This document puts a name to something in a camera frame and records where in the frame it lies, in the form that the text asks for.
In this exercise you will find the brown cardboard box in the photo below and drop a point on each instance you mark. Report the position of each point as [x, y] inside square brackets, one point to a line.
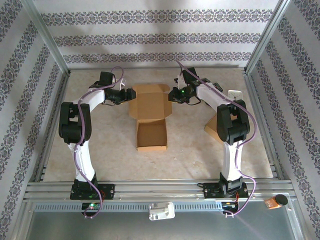
[211, 127]
[150, 107]

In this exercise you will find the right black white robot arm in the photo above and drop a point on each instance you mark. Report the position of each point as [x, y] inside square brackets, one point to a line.
[232, 122]

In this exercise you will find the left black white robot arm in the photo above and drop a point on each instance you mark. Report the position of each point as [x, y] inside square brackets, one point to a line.
[75, 120]

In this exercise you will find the white square clock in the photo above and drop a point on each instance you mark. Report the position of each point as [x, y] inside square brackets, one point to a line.
[236, 94]

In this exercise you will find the small circuit board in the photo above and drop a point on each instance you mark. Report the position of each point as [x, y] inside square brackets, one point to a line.
[91, 206]
[228, 205]

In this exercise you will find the grey metal sheet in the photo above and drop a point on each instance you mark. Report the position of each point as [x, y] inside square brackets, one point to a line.
[125, 227]

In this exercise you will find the orange black small device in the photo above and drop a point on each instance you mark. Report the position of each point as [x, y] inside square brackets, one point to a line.
[275, 202]

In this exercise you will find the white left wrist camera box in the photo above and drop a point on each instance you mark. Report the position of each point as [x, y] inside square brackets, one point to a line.
[121, 83]

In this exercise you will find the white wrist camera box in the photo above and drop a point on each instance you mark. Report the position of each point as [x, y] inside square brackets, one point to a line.
[121, 83]
[180, 81]

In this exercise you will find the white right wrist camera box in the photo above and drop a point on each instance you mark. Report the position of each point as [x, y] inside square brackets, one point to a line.
[180, 81]

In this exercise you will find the aluminium frame rail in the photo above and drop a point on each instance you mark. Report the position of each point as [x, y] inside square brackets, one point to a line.
[53, 120]
[150, 68]
[260, 112]

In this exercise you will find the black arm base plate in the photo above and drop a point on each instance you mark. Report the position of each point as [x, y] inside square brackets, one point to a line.
[108, 191]
[210, 191]

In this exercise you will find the aluminium frame post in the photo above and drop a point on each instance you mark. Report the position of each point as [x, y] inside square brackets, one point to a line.
[45, 32]
[267, 32]

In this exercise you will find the long aluminium mounting rail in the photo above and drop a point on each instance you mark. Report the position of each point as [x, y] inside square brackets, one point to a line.
[155, 190]

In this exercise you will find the white plastic bracket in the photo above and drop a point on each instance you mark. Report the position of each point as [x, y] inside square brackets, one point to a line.
[161, 211]

